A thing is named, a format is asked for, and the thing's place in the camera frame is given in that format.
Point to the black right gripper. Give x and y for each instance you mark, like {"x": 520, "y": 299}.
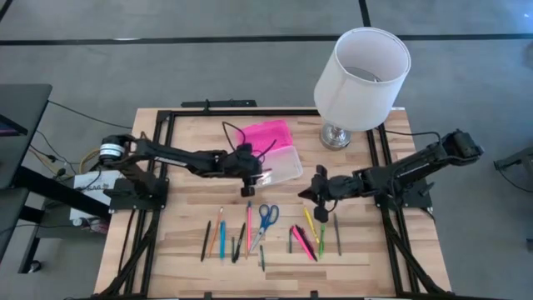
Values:
{"x": 337, "y": 185}

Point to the white-shade silver table lamp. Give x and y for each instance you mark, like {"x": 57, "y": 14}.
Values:
{"x": 358, "y": 96}

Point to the pink-lidded clear plastic pencil box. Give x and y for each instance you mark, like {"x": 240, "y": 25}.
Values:
{"x": 287, "y": 164}

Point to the green highlighter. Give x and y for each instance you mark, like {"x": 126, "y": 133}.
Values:
{"x": 322, "y": 241}

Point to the yellow highlighter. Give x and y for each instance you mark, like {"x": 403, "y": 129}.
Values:
{"x": 310, "y": 225}

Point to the grey equipment leg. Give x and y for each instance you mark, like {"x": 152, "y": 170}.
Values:
{"x": 516, "y": 158}

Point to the black aluminium table frame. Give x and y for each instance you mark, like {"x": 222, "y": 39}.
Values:
{"x": 250, "y": 112}

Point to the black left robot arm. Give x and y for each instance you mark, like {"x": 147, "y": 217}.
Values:
{"x": 179, "y": 156}

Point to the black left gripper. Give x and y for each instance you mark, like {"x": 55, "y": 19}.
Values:
{"x": 243, "y": 164}

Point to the white control box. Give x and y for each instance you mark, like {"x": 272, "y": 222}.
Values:
{"x": 96, "y": 180}

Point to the grey pencil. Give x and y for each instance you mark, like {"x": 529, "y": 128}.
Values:
{"x": 337, "y": 234}

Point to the black pen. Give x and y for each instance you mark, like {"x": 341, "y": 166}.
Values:
{"x": 205, "y": 241}
{"x": 240, "y": 241}

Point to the dark laptop screen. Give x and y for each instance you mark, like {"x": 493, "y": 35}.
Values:
{"x": 10, "y": 127}

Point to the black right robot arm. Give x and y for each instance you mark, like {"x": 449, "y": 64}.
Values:
{"x": 416, "y": 166}

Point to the dark grey side desk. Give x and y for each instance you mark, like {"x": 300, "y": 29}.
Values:
{"x": 25, "y": 108}

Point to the pink highlighter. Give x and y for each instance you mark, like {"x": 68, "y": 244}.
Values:
{"x": 302, "y": 243}

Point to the dark green crayon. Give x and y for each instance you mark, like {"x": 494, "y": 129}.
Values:
{"x": 232, "y": 250}

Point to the blue marker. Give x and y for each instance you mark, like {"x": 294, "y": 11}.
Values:
{"x": 222, "y": 239}

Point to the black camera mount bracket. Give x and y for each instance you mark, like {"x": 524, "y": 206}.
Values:
{"x": 225, "y": 103}

